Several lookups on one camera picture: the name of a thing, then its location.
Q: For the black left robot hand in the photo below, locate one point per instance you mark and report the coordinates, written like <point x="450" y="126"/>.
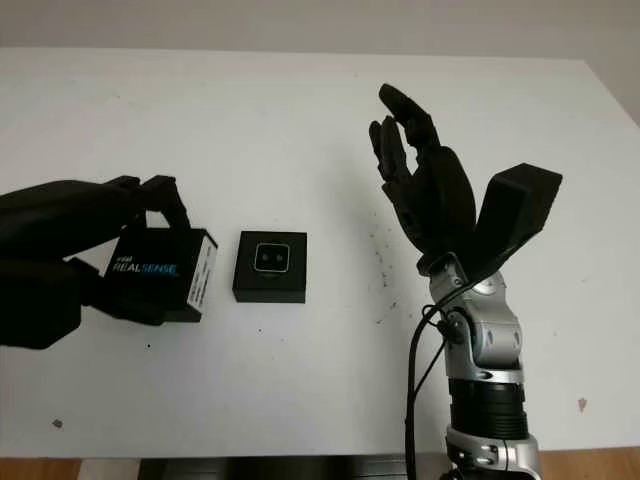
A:
<point x="50" y="225"/>

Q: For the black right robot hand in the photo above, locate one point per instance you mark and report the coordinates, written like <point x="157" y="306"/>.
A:
<point x="440" y="200"/>

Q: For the black RealSense box lid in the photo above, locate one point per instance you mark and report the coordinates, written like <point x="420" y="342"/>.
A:
<point x="150" y="250"/>

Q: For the small silver depth camera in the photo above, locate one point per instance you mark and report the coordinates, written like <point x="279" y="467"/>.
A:
<point x="271" y="257"/>

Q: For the dark grey robot torso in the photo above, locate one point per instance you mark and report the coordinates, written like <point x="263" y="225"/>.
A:
<point x="300" y="465"/>

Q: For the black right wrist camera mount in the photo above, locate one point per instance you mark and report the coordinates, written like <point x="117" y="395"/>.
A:
<point x="520" y="210"/>

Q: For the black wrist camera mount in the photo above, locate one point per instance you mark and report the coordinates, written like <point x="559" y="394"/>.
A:
<point x="35" y="310"/>
<point x="520" y="210"/>

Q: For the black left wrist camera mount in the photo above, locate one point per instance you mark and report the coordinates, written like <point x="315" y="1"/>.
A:
<point x="35" y="310"/>

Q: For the black camera box base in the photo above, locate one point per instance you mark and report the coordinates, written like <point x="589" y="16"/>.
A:
<point x="245" y="285"/>

